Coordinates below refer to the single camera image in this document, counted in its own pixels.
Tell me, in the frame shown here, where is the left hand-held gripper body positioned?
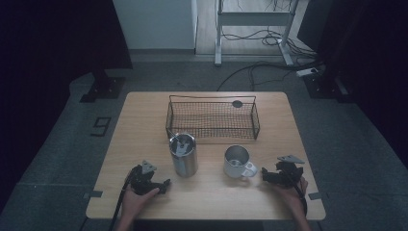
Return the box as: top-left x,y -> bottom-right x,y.
129,159 -> 166,196

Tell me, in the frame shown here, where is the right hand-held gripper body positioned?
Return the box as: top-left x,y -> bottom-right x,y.
272,154 -> 305,187

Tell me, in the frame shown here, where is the stainless steel tumbler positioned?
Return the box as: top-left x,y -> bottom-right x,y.
168,133 -> 199,178

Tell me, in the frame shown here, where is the white mug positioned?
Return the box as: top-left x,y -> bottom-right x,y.
223,144 -> 259,179

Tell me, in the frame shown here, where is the black wire mesh basket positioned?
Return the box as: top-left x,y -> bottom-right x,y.
165,94 -> 261,141

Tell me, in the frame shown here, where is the person's left hand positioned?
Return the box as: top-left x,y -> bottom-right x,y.
121,185 -> 161,219

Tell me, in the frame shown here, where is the person's right hand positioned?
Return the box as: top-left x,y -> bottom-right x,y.
272,176 -> 310,210

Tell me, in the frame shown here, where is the metal straw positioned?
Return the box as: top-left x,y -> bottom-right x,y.
167,129 -> 186,149

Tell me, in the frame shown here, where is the black stand base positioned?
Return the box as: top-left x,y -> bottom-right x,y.
79,68 -> 126,104
302,64 -> 354,104

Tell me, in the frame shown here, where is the white power strip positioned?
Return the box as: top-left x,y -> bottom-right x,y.
295,66 -> 320,78

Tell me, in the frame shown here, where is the dark curtain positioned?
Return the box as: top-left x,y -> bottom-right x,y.
0,0 -> 134,206
297,0 -> 408,167

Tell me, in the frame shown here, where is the right hand-held gripper black cable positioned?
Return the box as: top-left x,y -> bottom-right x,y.
288,177 -> 309,218

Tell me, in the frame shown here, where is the hand-held gripper black cable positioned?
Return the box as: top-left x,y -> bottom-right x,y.
288,177 -> 309,218
108,167 -> 135,231

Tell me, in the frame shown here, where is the left hand-held gripper black cable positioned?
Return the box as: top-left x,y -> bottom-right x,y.
108,167 -> 135,231

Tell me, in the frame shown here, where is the bundle of floor cables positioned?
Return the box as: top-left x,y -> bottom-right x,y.
216,27 -> 325,92

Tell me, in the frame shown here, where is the white desk frame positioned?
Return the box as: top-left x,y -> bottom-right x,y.
214,0 -> 302,67

